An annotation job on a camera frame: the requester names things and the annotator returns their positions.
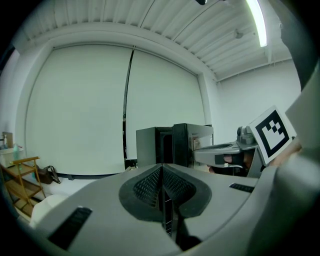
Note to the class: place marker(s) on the person's black clothes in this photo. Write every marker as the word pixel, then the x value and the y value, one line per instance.
pixel 305 37

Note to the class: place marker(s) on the black computer monitor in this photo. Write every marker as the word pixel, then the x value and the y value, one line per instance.
pixel 147 147

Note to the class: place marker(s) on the white roller blind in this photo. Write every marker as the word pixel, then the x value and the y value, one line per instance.
pixel 77 107
pixel 165 107

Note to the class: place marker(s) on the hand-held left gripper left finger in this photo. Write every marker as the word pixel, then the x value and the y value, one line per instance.
pixel 100 212

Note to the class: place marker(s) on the ceiling light tube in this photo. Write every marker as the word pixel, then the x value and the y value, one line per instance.
pixel 258 22

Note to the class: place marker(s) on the person's right forearm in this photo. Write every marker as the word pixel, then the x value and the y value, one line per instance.
pixel 287 155

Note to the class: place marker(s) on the wooden shelf cart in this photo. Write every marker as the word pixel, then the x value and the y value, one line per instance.
pixel 23 180

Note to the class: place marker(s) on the dark handbag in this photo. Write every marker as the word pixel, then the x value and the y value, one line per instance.
pixel 46 175

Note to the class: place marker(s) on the green bottle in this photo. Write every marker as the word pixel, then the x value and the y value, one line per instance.
pixel 16 152

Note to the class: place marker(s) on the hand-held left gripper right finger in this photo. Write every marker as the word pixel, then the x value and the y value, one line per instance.
pixel 220 195

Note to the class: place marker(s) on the white storage box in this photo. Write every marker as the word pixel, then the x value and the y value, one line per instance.
pixel 8 157

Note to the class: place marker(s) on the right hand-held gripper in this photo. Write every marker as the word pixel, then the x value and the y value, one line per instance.
pixel 272 132

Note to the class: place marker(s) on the black head-worn camera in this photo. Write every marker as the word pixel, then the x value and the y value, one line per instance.
pixel 201 2

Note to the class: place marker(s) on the person's right hand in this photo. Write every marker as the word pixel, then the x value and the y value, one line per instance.
pixel 247 162

